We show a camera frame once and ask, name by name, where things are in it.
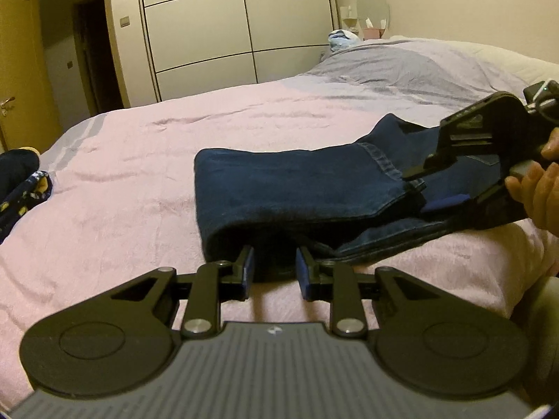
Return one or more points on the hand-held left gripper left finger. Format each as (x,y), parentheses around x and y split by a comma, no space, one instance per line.
(248,275)

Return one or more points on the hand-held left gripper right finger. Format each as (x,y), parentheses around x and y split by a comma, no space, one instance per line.
(303,275)

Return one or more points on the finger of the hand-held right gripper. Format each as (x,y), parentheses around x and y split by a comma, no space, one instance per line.
(445,203)
(421,173)

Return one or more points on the dark blue denim jeans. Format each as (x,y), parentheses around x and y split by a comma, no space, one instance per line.
(284,183)

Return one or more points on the person's right hand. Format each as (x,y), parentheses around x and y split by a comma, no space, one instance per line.
(541,192)

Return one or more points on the long white pillow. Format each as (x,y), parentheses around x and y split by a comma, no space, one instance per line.
(502,59)

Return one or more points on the pink tissue box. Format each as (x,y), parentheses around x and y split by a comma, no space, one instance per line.
(373,33)

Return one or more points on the bed with pink cover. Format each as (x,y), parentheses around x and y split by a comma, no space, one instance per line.
(153,161)

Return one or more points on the oval mirror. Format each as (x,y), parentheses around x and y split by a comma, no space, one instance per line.
(373,4)

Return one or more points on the blue and white cloth pile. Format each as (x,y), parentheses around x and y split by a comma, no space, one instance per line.
(343,40)

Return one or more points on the folded navy printed garment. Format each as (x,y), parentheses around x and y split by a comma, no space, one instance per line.
(22,209)

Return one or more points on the yellow garment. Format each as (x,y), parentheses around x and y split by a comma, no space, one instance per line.
(31,152)

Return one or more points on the cream panelled wardrobe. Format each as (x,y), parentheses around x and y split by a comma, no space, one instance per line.
(196,30)

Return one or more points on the wooden door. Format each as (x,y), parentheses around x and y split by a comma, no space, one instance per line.
(22,74)

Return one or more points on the switch beside wardrobe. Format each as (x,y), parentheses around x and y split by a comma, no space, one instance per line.
(124,21)

